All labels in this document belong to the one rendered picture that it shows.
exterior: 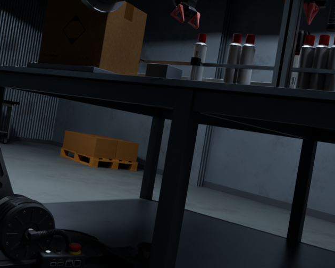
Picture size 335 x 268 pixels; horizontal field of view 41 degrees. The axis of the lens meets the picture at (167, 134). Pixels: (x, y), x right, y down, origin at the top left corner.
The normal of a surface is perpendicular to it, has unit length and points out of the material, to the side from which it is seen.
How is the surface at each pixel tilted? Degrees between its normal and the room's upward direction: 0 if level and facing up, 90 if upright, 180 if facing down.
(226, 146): 90
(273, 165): 90
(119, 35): 90
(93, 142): 90
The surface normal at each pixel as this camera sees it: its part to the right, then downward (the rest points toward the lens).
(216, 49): -0.72, -0.11
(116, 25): 0.86, 0.15
